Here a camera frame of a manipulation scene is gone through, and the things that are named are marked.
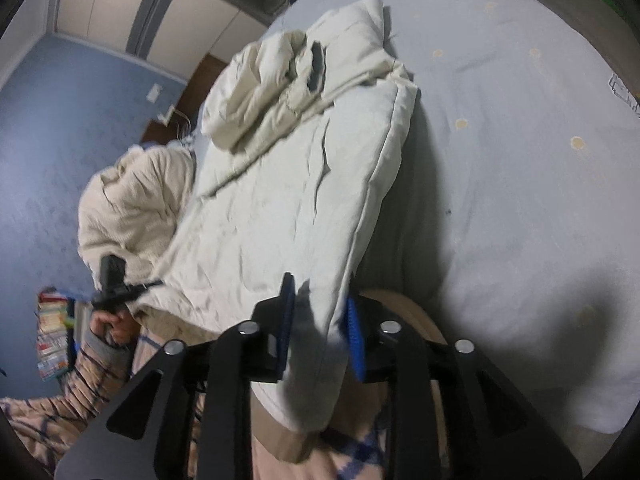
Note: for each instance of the person's left forearm plaid sleeve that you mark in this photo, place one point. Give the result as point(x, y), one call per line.
point(75, 390)

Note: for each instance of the stack of books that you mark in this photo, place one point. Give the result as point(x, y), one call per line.
point(52, 335)

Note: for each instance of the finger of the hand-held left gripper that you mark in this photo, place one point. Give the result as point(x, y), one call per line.
point(145, 287)

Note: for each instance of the bed with pale blue sheet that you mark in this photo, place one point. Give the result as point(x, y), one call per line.
point(500, 160)

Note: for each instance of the white wall outlet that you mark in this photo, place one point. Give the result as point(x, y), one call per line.
point(154, 93)

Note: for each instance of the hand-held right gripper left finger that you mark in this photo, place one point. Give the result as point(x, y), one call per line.
point(286, 320)

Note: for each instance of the person's plaid clothing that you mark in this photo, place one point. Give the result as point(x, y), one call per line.
point(350, 452)

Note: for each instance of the cream wardrobe with grey stripe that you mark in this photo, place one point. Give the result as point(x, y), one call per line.
point(110, 5)

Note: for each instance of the white patterned paper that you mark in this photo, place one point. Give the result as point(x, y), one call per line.
point(624, 92)

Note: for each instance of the brown wooden board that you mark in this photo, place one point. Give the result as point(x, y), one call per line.
point(205, 77)

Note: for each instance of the cream padded jacket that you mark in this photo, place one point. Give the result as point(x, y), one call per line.
point(280, 185)

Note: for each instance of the person's left hand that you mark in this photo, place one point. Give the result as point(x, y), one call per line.
point(114, 330)

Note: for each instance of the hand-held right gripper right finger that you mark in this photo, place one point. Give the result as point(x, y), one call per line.
point(355, 340)

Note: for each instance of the cream knit sweater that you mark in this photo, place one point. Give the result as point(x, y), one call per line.
point(130, 200)

